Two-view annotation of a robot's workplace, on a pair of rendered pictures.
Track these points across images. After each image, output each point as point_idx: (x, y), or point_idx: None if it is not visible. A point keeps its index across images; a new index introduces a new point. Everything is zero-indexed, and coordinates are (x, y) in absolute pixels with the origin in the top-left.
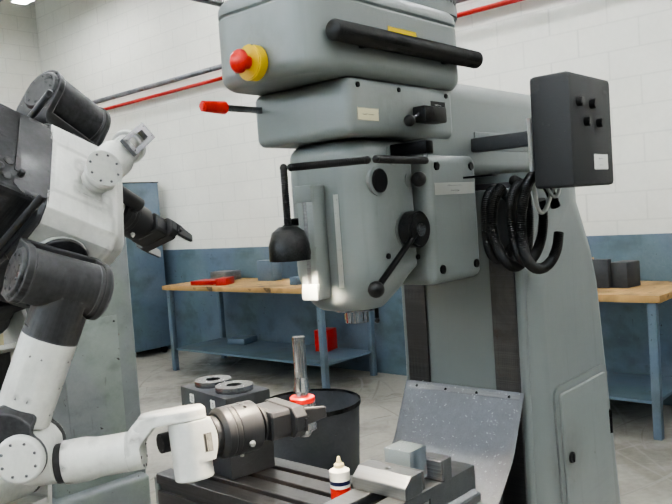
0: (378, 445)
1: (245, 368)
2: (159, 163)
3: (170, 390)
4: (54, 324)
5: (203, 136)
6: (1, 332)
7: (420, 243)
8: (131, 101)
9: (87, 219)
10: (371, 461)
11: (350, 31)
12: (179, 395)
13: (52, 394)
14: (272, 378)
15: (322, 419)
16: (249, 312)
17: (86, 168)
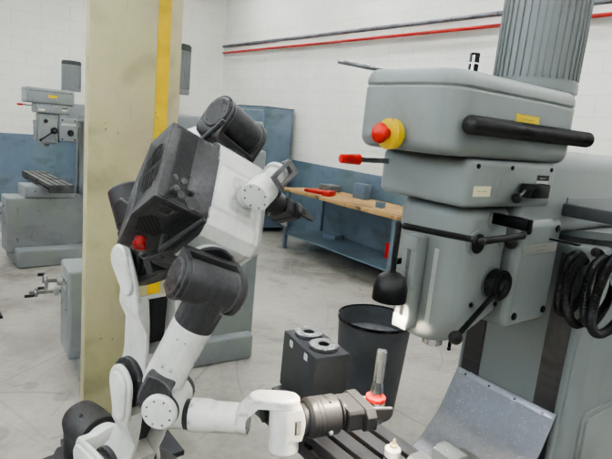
0: (417, 345)
1: (331, 257)
2: (297, 96)
3: (277, 263)
4: (198, 320)
5: (332, 81)
6: (164, 279)
7: (500, 298)
8: (285, 45)
9: (235, 233)
10: (420, 453)
11: (484, 127)
12: (282, 269)
13: (188, 367)
14: (349, 270)
15: (382, 335)
16: (341, 217)
17: (241, 189)
